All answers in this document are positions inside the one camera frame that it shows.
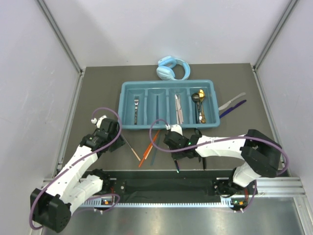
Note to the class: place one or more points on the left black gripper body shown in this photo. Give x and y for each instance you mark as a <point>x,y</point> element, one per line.
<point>119,142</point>

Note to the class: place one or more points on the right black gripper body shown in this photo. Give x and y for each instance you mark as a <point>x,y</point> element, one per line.
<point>178,154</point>

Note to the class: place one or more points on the black knife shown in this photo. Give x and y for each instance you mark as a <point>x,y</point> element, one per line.
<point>204,164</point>

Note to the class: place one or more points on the iridescent knife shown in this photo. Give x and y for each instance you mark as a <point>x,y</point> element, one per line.
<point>177,166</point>

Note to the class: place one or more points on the blue plastic cutlery tray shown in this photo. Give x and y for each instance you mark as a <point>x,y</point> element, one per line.
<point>147,92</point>

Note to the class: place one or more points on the black spoon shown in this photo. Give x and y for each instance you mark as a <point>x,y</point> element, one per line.
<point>196,98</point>

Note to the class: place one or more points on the gold spoon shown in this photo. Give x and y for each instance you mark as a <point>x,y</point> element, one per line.
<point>202,115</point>

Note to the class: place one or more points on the light blue headphones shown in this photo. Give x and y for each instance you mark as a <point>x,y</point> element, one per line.
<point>166,65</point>

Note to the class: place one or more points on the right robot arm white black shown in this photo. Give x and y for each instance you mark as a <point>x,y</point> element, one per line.
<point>261,155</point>

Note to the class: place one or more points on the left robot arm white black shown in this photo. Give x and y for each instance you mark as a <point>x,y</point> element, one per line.
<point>56,203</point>

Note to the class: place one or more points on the orange chopstick lower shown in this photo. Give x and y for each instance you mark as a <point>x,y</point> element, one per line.
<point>145,155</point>

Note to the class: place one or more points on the pink knife in tray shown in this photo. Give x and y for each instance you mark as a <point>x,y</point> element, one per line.
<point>179,114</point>

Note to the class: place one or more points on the patterned fork in tray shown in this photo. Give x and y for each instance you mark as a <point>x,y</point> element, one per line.
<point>136,103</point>

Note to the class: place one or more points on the dark blue utensil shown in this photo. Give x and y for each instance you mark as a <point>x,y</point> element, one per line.
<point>232,108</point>

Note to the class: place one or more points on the dark chopstick in tray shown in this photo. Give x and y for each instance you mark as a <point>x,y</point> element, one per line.
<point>157,107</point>

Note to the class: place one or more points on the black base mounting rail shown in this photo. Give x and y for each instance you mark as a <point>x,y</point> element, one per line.
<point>165,186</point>

